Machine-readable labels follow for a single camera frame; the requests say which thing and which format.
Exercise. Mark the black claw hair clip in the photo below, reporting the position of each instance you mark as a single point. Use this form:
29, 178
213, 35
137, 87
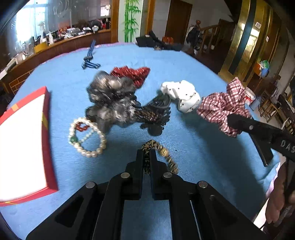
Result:
155, 114

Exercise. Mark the red white-dotted scrunchie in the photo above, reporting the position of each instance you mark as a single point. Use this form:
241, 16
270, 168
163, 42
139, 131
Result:
138, 75

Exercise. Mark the black clothing pile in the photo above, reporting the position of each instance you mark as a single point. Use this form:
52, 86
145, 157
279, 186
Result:
151, 40

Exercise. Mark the red white shallow box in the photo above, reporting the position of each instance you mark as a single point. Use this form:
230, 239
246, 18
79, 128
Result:
26, 167

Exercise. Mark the bamboo wall painting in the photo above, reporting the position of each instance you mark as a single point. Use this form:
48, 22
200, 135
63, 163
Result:
132, 19

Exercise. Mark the person right hand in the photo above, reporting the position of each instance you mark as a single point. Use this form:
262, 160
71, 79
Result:
277, 200

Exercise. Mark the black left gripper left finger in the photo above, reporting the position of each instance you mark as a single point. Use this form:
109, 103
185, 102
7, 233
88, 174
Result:
135, 180

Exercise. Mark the wooden headboard shelf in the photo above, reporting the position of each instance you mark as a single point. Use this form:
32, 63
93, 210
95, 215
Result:
14, 79

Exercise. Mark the blue bed blanket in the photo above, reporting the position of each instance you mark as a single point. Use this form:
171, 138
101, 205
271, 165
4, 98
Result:
231, 165

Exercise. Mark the red white plaid scrunchie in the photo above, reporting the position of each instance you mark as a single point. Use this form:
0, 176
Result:
216, 107

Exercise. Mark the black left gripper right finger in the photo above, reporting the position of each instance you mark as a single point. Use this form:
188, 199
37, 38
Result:
157, 170

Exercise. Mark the white pearl bracelet green bead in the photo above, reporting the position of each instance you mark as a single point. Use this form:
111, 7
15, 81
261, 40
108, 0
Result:
86, 138

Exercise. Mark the white black-dotted scrunchie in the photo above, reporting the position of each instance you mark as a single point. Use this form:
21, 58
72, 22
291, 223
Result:
184, 92

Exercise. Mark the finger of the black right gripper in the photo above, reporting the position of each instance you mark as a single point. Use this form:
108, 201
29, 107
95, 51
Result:
250, 126

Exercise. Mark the yellow container on shelf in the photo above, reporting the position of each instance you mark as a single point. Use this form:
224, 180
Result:
40, 47

